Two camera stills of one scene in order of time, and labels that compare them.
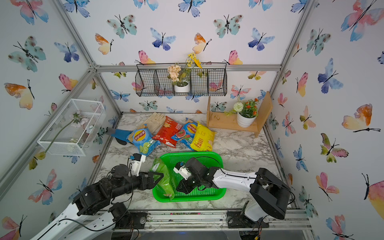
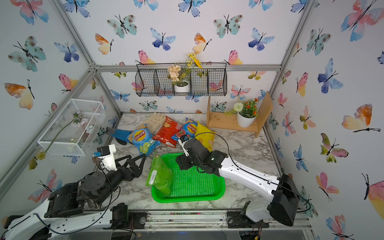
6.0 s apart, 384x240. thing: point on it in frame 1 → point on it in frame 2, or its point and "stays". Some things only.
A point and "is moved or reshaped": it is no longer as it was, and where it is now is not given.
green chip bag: [165, 186] is moved or reshaped
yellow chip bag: [202, 139] stays
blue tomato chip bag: [185, 135] stays
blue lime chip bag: [144, 140] stays
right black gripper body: [191, 182] → [187, 162]
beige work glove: [154, 123] stays
